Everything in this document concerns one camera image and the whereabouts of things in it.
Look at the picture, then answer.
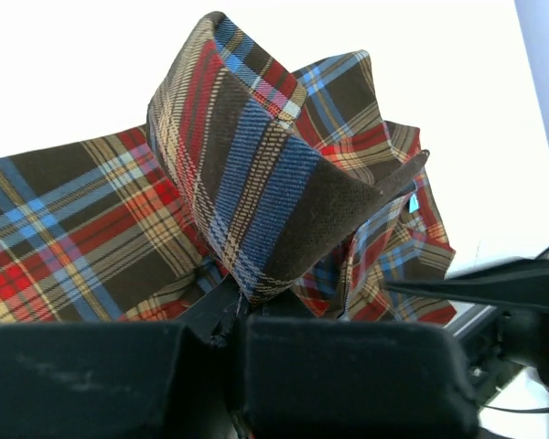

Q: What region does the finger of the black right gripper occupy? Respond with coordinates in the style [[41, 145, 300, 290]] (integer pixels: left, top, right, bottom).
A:
[[386, 259, 549, 314]]

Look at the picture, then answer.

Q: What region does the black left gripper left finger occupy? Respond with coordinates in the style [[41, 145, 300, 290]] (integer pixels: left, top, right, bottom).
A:
[[0, 278, 239, 438]]

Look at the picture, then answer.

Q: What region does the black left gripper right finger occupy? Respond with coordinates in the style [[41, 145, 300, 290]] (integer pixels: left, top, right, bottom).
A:
[[237, 301, 479, 438]]

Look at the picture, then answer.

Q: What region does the red plaid long sleeve shirt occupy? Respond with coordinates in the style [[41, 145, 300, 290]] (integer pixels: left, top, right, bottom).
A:
[[0, 12, 456, 325]]

